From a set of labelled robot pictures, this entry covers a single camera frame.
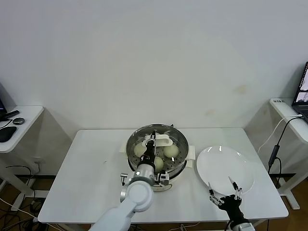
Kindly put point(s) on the dark monitor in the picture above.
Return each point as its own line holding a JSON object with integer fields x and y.
{"x": 6, "y": 98}

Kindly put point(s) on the white round plate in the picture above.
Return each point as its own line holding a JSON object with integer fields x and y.
{"x": 221, "y": 166}

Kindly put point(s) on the open black laptop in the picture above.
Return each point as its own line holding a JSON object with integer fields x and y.
{"x": 302, "y": 106}

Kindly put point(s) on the white wall socket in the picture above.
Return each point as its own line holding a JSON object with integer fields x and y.
{"x": 36, "y": 160}

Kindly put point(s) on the white steamed baozi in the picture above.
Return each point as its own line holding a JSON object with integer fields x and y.
{"x": 171, "y": 151}
{"x": 159, "y": 163}
{"x": 139, "y": 150}

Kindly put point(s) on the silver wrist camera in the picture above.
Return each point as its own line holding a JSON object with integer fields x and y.
{"x": 245, "y": 227}
{"x": 163, "y": 179}

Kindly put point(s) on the round dark grey puck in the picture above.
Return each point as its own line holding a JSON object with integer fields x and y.
{"x": 18, "y": 121}

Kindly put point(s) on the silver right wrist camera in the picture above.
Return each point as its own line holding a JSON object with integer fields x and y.
{"x": 245, "y": 227}

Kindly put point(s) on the black bar-shaped remote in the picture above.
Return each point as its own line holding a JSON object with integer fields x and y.
{"x": 12, "y": 114}

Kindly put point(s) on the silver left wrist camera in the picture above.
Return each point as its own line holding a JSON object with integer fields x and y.
{"x": 163, "y": 179}

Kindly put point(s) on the cream electric cooker base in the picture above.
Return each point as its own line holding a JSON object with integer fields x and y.
{"x": 190, "y": 154}

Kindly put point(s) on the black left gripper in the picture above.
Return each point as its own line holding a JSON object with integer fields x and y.
{"x": 148, "y": 160}

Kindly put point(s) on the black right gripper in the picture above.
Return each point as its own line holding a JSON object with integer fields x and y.
{"x": 231, "y": 204}

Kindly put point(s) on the white side desk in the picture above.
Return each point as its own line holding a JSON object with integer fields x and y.
{"x": 26, "y": 120}
{"x": 284, "y": 108}

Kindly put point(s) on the white desk label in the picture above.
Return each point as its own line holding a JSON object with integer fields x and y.
{"x": 278, "y": 101}

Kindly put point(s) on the stainless steel steamer basket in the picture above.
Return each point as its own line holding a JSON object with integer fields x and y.
{"x": 181, "y": 163}

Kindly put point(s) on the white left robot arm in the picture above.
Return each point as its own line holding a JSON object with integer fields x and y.
{"x": 137, "y": 195}

